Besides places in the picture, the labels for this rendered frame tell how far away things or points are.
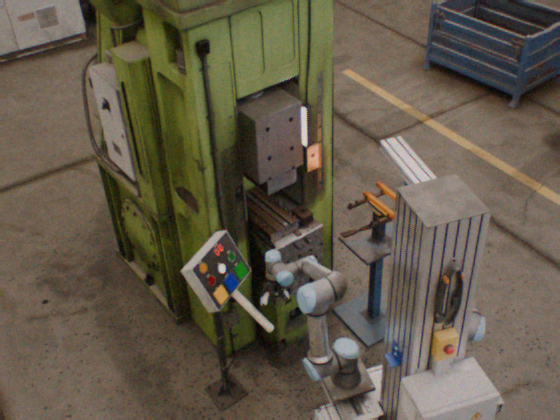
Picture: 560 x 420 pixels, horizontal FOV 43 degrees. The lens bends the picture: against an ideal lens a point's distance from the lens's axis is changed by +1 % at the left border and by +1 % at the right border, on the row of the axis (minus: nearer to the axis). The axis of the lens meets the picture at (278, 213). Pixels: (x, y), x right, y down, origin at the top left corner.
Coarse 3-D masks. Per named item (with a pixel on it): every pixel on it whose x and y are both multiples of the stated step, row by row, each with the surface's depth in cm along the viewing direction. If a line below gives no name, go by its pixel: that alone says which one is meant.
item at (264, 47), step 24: (288, 0) 347; (240, 24) 337; (264, 24) 345; (288, 24) 355; (240, 48) 344; (264, 48) 352; (288, 48) 363; (240, 72) 351; (264, 72) 360; (288, 72) 370; (240, 96) 358
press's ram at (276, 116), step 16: (272, 96) 371; (288, 96) 371; (240, 112) 362; (256, 112) 359; (272, 112) 359; (288, 112) 364; (240, 128) 369; (256, 128) 356; (272, 128) 363; (288, 128) 370; (256, 144) 362; (272, 144) 369; (288, 144) 376; (256, 160) 369; (272, 160) 375; (288, 160) 382; (256, 176) 377; (272, 176) 381
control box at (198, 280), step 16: (208, 240) 375; (224, 240) 373; (208, 256) 363; (224, 256) 371; (240, 256) 380; (192, 272) 354; (208, 272) 361; (224, 272) 369; (208, 288) 359; (224, 288) 368; (208, 304) 363
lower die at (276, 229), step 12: (252, 192) 434; (252, 204) 426; (276, 204) 425; (252, 216) 419; (264, 216) 416; (288, 216) 415; (264, 228) 409; (276, 228) 407; (288, 228) 411; (276, 240) 410
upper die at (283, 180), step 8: (248, 176) 396; (280, 176) 385; (288, 176) 389; (256, 184) 392; (264, 184) 384; (272, 184) 384; (280, 184) 388; (288, 184) 392; (264, 192) 388; (272, 192) 387
